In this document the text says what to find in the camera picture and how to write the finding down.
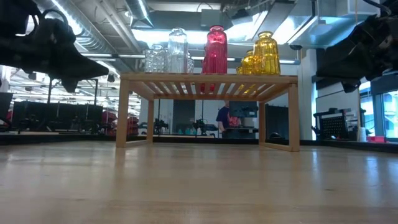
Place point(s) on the person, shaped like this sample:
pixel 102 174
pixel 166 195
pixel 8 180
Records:
pixel 224 116

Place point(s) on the wooden slatted shelf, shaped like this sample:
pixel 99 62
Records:
pixel 202 77

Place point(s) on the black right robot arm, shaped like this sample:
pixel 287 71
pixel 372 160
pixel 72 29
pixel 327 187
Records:
pixel 391 6

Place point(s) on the black office partition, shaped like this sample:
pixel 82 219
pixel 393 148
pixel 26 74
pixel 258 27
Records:
pixel 56 115

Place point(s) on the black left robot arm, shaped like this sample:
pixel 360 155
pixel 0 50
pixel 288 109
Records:
pixel 15 12

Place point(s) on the dark grey cabinet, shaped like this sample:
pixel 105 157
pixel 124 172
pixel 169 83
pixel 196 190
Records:
pixel 183 115

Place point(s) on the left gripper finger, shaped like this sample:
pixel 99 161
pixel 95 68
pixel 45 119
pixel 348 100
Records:
pixel 70 84
pixel 81 68

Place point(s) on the yellow tall glass vase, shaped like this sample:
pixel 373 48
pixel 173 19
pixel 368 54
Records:
pixel 266 56

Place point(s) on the black monitor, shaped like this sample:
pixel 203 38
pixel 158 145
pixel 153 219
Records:
pixel 245 109

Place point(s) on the yellow ribbed glass vase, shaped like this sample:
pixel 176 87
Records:
pixel 239 71
pixel 247 63

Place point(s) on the red tall ribbed glass vase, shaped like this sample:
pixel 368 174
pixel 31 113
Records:
pixel 215 53

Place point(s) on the clear round glass vase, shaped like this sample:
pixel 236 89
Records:
pixel 191 65

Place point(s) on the red box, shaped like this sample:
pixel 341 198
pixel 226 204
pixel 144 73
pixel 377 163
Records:
pixel 376 139

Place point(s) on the clear ribbed tall glass vase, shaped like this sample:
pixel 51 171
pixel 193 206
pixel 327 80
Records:
pixel 178 53

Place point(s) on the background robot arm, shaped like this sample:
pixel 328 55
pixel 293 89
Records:
pixel 161 126
pixel 203 127

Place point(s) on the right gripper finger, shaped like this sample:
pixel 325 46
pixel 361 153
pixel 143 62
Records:
pixel 342 63
pixel 350 86

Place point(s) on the black pegboard cart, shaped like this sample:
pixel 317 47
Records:
pixel 332 124

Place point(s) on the black panel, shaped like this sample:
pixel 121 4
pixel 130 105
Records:
pixel 276 121

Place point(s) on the red background object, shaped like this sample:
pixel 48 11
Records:
pixel 109 121
pixel 133 126

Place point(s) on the clear diamond-cut glass vase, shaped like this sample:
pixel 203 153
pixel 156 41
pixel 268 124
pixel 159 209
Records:
pixel 155 60

